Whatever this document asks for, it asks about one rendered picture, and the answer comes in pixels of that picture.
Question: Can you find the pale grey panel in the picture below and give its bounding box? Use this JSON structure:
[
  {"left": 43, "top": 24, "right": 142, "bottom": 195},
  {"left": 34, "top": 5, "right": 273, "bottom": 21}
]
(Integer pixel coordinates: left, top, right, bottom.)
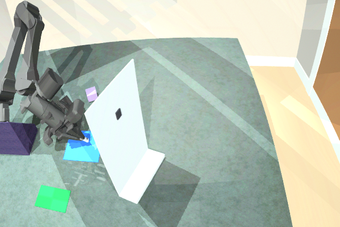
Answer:
[{"left": 85, "top": 59, "right": 165, "bottom": 204}]

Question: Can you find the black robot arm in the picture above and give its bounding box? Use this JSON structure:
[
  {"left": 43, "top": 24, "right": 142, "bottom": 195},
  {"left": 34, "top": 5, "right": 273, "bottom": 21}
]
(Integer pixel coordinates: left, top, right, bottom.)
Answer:
[{"left": 0, "top": 1, "right": 64, "bottom": 122}]

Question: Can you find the green flat square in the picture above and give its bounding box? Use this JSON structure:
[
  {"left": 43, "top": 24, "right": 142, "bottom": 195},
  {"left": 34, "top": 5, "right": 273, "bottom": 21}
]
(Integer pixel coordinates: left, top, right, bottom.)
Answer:
[{"left": 35, "top": 185, "right": 71, "bottom": 213}]

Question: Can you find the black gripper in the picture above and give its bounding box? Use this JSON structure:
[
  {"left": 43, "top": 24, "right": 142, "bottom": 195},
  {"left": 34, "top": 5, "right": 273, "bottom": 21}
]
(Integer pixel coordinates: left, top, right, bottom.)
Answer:
[{"left": 39, "top": 99, "right": 85, "bottom": 145}]

